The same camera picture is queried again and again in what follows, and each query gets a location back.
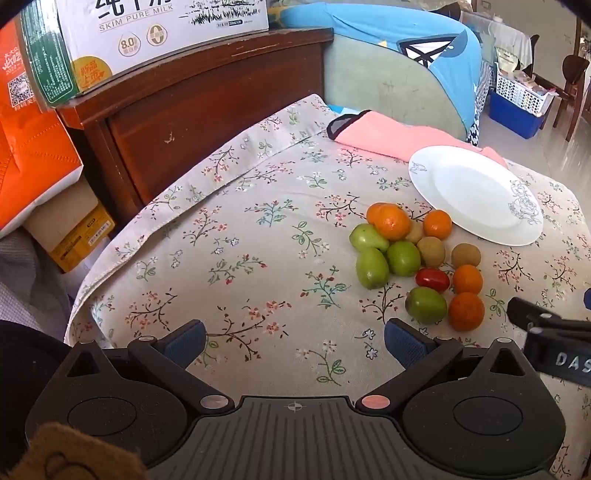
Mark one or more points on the large orange top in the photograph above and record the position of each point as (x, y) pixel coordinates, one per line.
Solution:
(392, 222)

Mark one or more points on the green fruit bottom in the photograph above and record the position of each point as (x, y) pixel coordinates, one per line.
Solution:
(426, 305)

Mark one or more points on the pink folded towel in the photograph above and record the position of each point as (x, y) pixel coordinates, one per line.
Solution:
(377, 133)

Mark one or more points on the red cherry tomato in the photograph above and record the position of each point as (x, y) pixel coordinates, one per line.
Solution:
(433, 278)

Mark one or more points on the green fruit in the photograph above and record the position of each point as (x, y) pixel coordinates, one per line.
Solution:
(426, 305)
(365, 236)
(372, 268)
(404, 258)

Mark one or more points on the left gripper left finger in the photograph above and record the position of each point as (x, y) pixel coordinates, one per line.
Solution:
(167, 359)

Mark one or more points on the small orange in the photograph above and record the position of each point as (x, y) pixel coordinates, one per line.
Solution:
(438, 224)

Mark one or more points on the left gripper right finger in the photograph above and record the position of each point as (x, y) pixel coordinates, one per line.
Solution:
(424, 359)

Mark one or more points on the floral tablecloth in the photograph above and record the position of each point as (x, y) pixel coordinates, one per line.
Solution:
(254, 242)

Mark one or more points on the orange white box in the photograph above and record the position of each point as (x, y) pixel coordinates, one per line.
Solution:
(38, 158)

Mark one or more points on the brown kiwi hidden small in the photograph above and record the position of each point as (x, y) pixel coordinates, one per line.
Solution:
(416, 233)

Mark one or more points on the dark wooden chair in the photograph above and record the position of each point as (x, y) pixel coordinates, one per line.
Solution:
(574, 68)

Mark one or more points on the brown kiwi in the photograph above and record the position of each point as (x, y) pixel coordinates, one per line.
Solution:
(432, 250)
(465, 254)

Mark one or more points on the white ceramic plate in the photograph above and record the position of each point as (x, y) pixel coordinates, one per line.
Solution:
(480, 195)

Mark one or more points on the dark wooden cabinet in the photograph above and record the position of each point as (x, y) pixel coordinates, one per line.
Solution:
(140, 132)

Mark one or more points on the blue plastic bin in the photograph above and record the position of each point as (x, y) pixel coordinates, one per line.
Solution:
(513, 117)

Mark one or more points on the brown knitted sleeve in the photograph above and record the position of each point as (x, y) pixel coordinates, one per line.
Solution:
(60, 452)

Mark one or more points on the yellow cardboard box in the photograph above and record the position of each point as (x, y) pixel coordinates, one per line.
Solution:
(70, 226)

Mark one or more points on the white milk carton box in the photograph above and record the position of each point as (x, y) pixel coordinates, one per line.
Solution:
(75, 46)

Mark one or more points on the blue garment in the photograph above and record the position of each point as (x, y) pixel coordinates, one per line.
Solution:
(443, 45)

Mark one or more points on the white plastic basket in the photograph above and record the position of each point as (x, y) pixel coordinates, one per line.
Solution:
(522, 91)

